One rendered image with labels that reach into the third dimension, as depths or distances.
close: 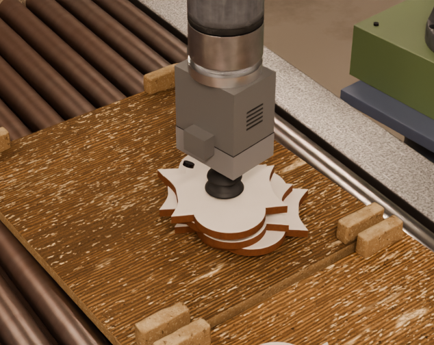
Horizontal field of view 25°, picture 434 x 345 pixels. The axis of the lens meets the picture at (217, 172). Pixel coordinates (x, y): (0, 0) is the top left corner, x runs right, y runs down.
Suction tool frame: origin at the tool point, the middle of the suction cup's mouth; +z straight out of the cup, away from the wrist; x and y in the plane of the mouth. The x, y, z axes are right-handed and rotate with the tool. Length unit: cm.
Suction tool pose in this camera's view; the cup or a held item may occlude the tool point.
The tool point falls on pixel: (224, 187)
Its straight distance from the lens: 109.6
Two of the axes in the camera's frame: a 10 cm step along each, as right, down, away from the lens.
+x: 6.9, -4.3, 5.8
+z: 0.0, 8.0, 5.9
